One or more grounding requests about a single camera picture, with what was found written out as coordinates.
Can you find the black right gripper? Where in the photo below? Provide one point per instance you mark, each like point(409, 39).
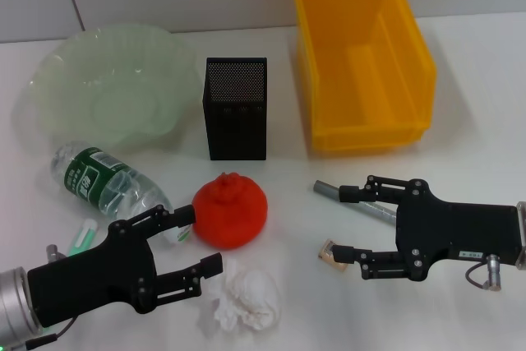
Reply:
point(452, 232)

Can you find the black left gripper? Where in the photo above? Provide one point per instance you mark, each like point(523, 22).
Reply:
point(94, 277)

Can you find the red-orange fruit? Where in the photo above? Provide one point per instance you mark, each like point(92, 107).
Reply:
point(230, 215)

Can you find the white paper ball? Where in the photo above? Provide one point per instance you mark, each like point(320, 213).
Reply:
point(250, 297)

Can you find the mint green pen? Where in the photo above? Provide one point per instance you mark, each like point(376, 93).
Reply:
point(80, 240)

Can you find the clear green-label water bottle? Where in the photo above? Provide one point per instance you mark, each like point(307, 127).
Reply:
point(90, 178)

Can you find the beige eraser with barcode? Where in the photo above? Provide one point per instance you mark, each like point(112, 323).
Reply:
point(326, 253)

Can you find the grey marker pen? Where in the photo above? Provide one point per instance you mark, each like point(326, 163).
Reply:
point(324, 187)

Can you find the black mesh pen holder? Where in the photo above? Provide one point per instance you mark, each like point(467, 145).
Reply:
point(238, 129)

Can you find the pale green glass fruit plate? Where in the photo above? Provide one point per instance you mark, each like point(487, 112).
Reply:
point(107, 88)

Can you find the yellow plastic bin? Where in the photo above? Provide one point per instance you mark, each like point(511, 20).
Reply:
point(365, 133)

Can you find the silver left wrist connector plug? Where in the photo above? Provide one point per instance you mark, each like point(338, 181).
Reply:
point(52, 251)

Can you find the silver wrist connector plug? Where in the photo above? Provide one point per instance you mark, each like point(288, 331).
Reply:
point(52, 251)
point(493, 275)

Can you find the silver right wrist connector plug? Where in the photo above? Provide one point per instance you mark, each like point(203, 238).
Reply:
point(493, 275)

